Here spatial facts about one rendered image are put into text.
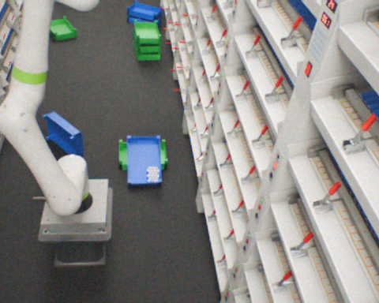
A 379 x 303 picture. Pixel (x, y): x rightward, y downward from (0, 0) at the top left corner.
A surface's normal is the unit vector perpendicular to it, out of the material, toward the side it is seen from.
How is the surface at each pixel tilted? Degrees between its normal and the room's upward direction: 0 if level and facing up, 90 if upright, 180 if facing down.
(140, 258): 0
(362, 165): 19
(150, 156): 26
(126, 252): 0
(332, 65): 90
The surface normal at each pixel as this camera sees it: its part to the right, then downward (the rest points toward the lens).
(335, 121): -0.21, -0.70
